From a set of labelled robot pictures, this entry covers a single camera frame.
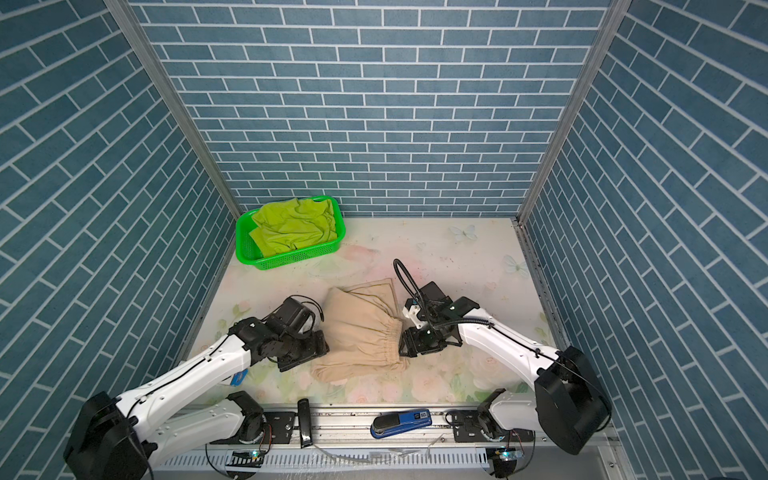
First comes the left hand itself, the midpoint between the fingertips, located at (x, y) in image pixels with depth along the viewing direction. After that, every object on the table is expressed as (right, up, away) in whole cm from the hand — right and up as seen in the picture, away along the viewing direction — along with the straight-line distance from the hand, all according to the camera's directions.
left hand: (322, 353), depth 80 cm
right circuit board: (+47, -23, -8) cm, 53 cm away
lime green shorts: (-19, +37, +30) cm, 51 cm away
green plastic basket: (-33, +26, +27) cm, 50 cm away
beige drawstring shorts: (+11, +5, +6) cm, 13 cm away
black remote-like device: (-2, -14, -8) cm, 16 cm away
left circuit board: (-17, -23, -8) cm, 29 cm away
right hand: (+23, +2, 0) cm, 23 cm away
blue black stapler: (+20, -13, -9) cm, 26 cm away
